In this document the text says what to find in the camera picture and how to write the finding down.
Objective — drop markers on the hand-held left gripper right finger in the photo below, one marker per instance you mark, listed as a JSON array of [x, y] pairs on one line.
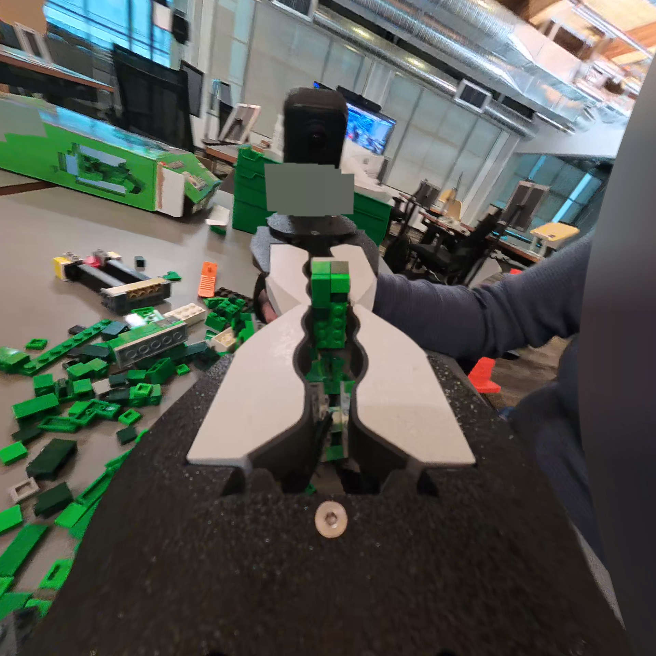
[[410, 405]]

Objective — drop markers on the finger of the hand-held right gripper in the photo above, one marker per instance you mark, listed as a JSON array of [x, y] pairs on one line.
[[287, 276], [361, 276]]

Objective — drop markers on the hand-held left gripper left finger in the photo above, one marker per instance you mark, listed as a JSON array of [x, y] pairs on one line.
[[251, 405]]

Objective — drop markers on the green striped brick model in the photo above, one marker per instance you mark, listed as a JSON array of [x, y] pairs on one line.
[[330, 317]]

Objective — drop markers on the person's right forearm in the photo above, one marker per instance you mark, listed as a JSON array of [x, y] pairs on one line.
[[461, 307]]

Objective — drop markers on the grey desk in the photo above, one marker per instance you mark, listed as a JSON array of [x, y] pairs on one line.
[[51, 235]]

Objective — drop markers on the person's right hand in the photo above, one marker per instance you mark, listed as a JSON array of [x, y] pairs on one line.
[[267, 307]]

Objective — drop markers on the black studded plate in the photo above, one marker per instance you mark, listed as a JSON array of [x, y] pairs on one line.
[[233, 296]]

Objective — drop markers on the white plastic bags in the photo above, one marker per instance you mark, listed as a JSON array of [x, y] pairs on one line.
[[366, 164]]

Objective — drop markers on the cream brick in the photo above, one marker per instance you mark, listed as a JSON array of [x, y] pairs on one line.
[[224, 341]]

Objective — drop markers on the tablet on stand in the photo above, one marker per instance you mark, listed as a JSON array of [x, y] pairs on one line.
[[241, 123]]

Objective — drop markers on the orange brick separator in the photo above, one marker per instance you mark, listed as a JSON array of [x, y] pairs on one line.
[[208, 279]]

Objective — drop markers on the stack of green bins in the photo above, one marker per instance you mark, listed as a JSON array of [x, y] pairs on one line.
[[251, 194]]

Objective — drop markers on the white brick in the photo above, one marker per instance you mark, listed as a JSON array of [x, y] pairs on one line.
[[185, 313]]

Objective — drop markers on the green corner brick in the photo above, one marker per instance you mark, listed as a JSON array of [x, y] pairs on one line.
[[171, 276]]

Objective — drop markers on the grey technic brick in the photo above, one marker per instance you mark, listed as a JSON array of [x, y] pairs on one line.
[[148, 344]]

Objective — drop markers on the person's torso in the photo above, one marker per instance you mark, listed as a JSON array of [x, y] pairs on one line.
[[558, 435]]

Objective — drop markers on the black mesh office chair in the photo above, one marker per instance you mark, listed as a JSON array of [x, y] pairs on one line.
[[151, 97]]

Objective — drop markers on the pile of loose green bricks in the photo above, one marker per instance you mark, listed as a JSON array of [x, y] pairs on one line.
[[82, 410]]

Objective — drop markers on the black and yellow brick build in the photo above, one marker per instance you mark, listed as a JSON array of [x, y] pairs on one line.
[[118, 284]]

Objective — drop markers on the green toy box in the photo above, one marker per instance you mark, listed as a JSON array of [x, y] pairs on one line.
[[128, 164]]

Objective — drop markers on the long green plate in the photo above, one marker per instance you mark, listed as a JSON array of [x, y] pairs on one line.
[[61, 348]]

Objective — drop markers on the dark wooden table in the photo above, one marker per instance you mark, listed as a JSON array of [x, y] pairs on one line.
[[51, 66]]

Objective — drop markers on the wall television screen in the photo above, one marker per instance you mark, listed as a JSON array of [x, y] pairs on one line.
[[369, 128]]

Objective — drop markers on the silver ventilation duct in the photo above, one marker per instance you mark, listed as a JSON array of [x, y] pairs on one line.
[[487, 46]]

